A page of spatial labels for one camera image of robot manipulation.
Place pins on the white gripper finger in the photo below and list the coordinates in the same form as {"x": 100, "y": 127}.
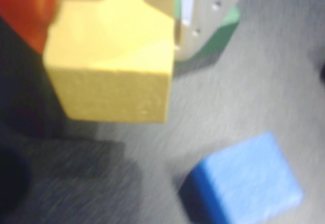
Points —
{"x": 208, "y": 23}

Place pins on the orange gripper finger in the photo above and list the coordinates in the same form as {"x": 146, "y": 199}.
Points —
{"x": 25, "y": 8}

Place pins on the yellow wooden cube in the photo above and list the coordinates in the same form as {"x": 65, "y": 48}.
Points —
{"x": 109, "y": 64}

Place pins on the green wooden cube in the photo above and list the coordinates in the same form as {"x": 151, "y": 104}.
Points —
{"x": 228, "y": 20}

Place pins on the blue wooden cube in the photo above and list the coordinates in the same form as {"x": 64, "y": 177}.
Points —
{"x": 248, "y": 180}

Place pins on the black felt mat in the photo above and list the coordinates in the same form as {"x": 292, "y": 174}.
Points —
{"x": 228, "y": 102}

